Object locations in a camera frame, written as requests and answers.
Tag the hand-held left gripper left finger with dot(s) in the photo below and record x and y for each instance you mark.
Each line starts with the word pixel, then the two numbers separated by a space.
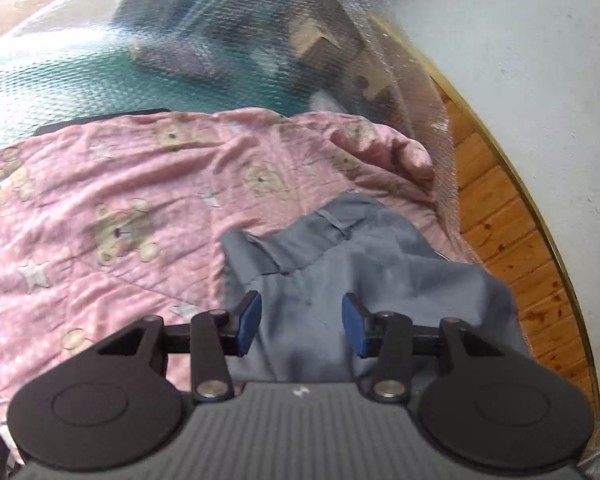
pixel 247 322

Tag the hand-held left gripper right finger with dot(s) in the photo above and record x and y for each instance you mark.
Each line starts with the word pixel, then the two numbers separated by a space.
pixel 355 325

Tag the grey pants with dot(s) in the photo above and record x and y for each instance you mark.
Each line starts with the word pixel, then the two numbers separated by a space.
pixel 330 270

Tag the wooden headboard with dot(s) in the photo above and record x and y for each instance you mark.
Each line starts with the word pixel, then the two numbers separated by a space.
pixel 500 220

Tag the pink bear print blanket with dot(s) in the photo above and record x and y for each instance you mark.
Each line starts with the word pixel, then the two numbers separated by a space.
pixel 105 170

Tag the cardboard box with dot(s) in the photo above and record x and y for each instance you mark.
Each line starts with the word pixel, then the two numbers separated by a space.
pixel 320 42

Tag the teal bed sheet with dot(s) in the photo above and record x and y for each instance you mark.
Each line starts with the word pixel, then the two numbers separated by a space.
pixel 55 100

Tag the clear bubble wrap sheet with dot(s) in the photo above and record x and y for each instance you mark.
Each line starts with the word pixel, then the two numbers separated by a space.
pixel 205 20

